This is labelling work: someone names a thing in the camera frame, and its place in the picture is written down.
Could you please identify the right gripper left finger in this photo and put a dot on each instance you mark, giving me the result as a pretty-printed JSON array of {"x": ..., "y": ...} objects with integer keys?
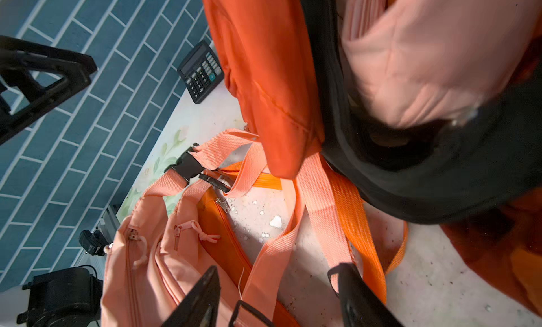
[{"x": 200, "y": 306}]

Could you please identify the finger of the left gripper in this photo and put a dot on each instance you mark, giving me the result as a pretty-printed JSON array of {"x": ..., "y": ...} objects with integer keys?
[{"x": 46, "y": 77}]

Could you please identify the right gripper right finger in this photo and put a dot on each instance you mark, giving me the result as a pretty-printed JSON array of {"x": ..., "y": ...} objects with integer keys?
[{"x": 359, "y": 305}]

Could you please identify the large pink sling bag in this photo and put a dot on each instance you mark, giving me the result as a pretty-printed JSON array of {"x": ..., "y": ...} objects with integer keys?
[{"x": 157, "y": 255}]

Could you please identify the black sling bag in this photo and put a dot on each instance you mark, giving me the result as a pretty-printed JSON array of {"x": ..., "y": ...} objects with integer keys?
[{"x": 459, "y": 172}]

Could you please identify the dark red-orange bag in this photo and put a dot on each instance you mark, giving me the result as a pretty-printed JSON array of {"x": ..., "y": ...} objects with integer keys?
[{"x": 265, "y": 53}]

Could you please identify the orange bag behind black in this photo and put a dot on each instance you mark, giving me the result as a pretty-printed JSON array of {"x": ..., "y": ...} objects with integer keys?
[{"x": 503, "y": 247}]

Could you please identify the black desk calculator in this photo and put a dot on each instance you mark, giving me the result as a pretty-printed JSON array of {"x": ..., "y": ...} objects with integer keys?
[{"x": 200, "y": 71}]

